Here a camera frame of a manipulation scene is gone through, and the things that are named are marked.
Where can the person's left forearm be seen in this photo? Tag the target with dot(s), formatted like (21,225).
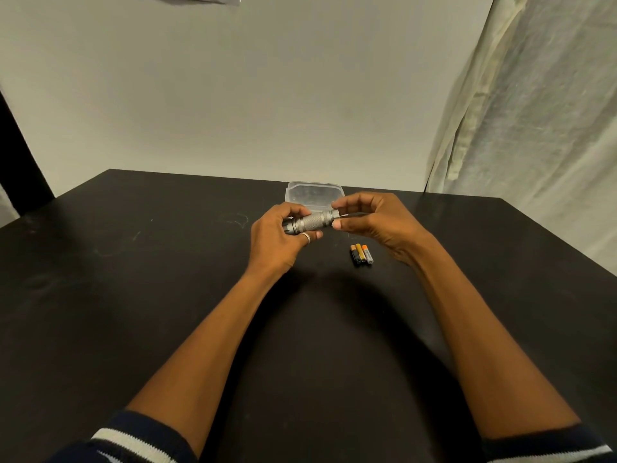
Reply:
(202,361)

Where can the white curtain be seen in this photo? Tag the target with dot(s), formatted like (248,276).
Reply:
(540,115)

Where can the clear plastic container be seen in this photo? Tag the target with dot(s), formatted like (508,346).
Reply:
(313,192)

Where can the yellow battery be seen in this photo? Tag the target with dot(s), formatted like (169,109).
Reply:
(361,253)

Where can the person's left hand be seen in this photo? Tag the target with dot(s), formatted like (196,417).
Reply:
(272,245)

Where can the navy striped sweater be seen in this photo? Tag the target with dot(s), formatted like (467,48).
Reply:
(140,441)

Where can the grey metal flashlight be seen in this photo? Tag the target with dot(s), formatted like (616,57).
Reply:
(315,220)

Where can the person's right hand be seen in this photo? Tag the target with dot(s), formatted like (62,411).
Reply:
(385,226)

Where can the person's right forearm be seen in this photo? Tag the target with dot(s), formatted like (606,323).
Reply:
(496,342)

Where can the black gold battery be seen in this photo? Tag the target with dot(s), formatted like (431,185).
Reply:
(355,255)

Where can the black door frame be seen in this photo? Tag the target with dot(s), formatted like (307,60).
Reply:
(19,168)

